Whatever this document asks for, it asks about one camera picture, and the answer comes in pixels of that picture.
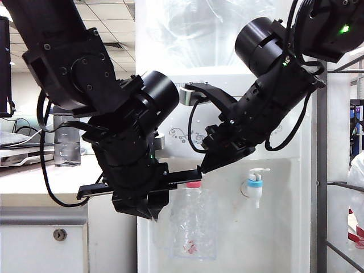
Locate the white laptop stand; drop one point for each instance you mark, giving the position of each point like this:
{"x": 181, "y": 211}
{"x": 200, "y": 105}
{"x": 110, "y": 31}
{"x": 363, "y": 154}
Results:
{"x": 17, "y": 159}

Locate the blue-lit screen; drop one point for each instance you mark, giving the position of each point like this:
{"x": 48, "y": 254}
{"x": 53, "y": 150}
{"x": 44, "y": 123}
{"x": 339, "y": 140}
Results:
{"x": 357, "y": 113}

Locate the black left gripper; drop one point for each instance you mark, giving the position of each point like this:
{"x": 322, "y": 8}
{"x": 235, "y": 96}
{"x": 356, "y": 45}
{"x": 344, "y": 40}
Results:
{"x": 133, "y": 182}

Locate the dark grey water bottle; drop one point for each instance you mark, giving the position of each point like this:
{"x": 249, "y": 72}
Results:
{"x": 66, "y": 148}

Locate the white water dispenser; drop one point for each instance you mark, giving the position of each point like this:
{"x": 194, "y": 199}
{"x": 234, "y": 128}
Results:
{"x": 270, "y": 241}

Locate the grey laptop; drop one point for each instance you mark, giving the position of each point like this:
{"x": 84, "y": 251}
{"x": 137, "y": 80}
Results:
{"x": 11, "y": 140}

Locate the ceiling air vent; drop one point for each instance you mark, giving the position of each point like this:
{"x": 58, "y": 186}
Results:
{"x": 113, "y": 45}

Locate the white translucent plastic bag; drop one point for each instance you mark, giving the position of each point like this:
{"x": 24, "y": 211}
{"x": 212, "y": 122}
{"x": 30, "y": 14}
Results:
{"x": 357, "y": 176}

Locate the blue cold water tap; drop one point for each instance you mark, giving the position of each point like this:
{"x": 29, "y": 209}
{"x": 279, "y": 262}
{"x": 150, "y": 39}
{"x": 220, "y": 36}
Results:
{"x": 253, "y": 185}

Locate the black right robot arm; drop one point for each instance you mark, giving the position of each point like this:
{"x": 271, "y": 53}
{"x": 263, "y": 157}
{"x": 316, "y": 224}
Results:
{"x": 270, "y": 85}

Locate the red white striped bag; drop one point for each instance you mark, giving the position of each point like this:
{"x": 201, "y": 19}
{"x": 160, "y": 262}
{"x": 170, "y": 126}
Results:
{"x": 355, "y": 230}

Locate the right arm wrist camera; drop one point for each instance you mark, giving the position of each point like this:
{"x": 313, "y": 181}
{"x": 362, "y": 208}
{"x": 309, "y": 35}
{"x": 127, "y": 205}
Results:
{"x": 187, "y": 95}

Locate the white cabinet counter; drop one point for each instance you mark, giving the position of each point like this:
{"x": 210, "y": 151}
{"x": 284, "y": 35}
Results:
{"x": 113, "y": 241}

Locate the black metal rack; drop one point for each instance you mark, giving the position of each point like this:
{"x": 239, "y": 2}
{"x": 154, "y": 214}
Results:
{"x": 321, "y": 142}

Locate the black computer monitor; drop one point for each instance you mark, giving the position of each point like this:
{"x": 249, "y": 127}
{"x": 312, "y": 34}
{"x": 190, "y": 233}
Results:
{"x": 4, "y": 71}

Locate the clear plastic mug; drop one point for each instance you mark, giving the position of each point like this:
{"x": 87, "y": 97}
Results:
{"x": 193, "y": 227}

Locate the round metal drawer lock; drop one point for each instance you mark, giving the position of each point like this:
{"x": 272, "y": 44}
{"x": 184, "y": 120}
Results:
{"x": 60, "y": 235}

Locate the red hot water tap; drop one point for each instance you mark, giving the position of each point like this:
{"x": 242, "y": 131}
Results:
{"x": 194, "y": 185}

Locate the clear plastic-wrapped water jug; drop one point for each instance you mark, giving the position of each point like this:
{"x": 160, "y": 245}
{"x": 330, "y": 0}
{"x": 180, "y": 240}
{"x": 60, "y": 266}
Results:
{"x": 204, "y": 34}

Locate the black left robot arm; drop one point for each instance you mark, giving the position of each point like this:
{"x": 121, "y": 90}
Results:
{"x": 71, "y": 57}

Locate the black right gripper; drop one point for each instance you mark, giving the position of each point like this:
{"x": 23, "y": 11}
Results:
{"x": 230, "y": 136}

